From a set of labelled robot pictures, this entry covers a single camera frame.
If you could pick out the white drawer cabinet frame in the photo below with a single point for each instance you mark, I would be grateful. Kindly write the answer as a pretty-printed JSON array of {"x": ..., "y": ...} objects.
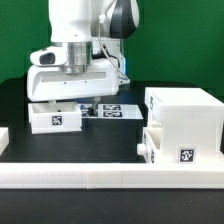
[{"x": 191, "y": 123}]

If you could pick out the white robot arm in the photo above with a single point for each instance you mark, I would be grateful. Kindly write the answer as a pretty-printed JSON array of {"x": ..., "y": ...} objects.
[{"x": 68, "y": 68}]

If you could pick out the white block at left edge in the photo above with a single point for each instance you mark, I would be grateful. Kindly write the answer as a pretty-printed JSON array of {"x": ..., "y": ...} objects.
[{"x": 4, "y": 139}]

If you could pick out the white drawer box with knob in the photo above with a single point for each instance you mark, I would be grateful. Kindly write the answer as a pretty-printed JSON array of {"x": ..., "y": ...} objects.
[{"x": 150, "y": 147}]

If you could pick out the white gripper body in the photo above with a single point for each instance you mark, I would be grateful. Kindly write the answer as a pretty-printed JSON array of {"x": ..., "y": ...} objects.
[{"x": 52, "y": 83}]

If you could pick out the white front fence rail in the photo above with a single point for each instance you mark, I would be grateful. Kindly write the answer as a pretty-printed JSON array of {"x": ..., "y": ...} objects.
[{"x": 98, "y": 176}]

